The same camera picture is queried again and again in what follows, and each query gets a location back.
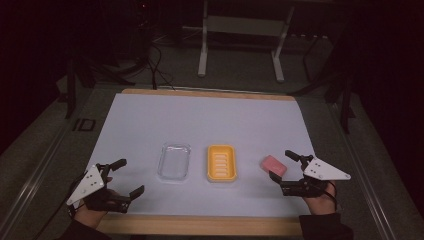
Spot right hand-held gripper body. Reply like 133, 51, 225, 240
281, 155, 352, 198

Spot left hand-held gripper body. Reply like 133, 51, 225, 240
66, 162, 132, 214

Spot pink soap bar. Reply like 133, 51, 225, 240
259, 154, 288, 177

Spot person's left hand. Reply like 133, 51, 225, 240
73, 177, 120, 230

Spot person's right hand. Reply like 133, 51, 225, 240
302, 181, 338, 216

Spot clear plastic soap dish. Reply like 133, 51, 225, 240
156, 142, 192, 182

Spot yellow soap dish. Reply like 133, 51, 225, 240
206, 143, 238, 184

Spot black tripod stand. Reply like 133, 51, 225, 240
289, 31, 357, 135
57, 54, 136, 120

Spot white table mat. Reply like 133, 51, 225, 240
85, 92, 316, 218

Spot white metal stand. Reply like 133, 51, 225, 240
197, 0, 297, 83

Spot metal floor rail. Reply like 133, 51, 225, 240
326, 101, 399, 240
0, 109, 88, 234

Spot black rectangular floor bracket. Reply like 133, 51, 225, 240
72, 117, 97, 132

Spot black floor cables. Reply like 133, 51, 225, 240
134, 41, 177, 92

